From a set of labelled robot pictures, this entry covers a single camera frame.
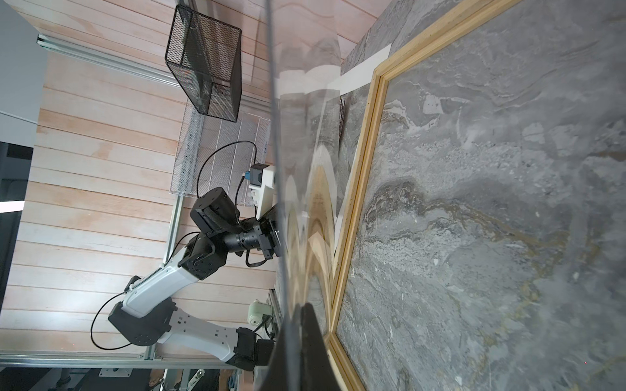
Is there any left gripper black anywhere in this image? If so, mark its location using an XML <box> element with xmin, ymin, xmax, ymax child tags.
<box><xmin>244</xmin><ymin>207</ymin><xmax>281</xmax><ymax>259</ymax></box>

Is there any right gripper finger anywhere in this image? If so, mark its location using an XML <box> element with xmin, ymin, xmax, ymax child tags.
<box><xmin>259</xmin><ymin>303</ymin><xmax>341</xmax><ymax>391</ymax></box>

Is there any white photo mat board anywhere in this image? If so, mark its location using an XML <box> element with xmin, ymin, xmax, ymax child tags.
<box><xmin>273</xmin><ymin>43</ymin><xmax>393</xmax><ymax>99</ymax></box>

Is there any light wooden picture frame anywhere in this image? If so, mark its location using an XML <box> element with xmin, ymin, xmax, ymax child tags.
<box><xmin>322</xmin><ymin>0</ymin><xmax>524</xmax><ymax>391</ymax></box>

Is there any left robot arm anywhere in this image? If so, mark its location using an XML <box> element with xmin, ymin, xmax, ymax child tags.
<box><xmin>108</xmin><ymin>186</ymin><xmax>281</xmax><ymax>371</ymax></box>

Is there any white wire mesh shelf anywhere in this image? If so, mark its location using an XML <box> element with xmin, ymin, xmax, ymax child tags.
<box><xmin>171</xmin><ymin>102</ymin><xmax>271</xmax><ymax>205</ymax></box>

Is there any black wire mesh basket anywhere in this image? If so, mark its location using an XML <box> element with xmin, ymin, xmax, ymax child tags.
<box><xmin>165</xmin><ymin>4</ymin><xmax>242</xmax><ymax>122</ymax></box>

